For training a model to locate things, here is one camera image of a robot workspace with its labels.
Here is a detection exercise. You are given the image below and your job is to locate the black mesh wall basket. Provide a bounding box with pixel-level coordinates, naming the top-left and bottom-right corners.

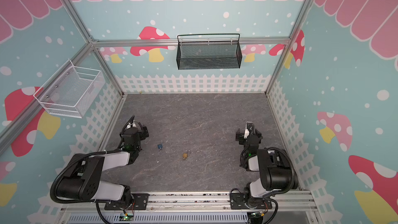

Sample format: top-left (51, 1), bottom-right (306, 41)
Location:
top-left (176, 33), bottom-right (243, 70)

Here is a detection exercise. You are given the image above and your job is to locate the white ribbed cable duct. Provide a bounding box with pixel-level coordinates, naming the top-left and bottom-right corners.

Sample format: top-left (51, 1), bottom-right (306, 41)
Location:
top-left (66, 212), bottom-right (249, 224)

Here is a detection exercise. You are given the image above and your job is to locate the black corrugated left cable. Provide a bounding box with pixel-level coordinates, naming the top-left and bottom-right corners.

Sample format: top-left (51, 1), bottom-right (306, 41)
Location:
top-left (49, 114), bottom-right (136, 204)

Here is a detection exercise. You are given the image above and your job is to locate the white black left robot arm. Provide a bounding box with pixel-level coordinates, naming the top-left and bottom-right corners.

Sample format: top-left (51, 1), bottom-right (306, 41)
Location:
top-left (50, 121), bottom-right (149, 206)

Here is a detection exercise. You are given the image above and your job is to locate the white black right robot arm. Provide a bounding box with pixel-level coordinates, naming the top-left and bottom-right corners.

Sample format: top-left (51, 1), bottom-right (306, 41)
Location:
top-left (236, 122), bottom-right (299, 199)

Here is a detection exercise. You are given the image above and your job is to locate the white wire wall basket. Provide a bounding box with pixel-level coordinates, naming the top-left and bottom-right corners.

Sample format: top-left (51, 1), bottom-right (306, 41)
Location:
top-left (33, 65), bottom-right (105, 118)

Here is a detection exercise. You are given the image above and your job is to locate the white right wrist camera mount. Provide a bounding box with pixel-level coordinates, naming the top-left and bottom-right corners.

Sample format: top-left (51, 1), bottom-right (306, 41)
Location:
top-left (244, 122), bottom-right (254, 139)

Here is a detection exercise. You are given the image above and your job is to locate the aluminium frame profile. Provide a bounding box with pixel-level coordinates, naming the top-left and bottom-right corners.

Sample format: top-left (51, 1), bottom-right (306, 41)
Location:
top-left (1, 0), bottom-right (124, 153)

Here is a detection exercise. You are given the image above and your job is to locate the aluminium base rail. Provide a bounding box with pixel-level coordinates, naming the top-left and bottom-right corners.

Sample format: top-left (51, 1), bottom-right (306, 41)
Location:
top-left (58, 191), bottom-right (319, 214)

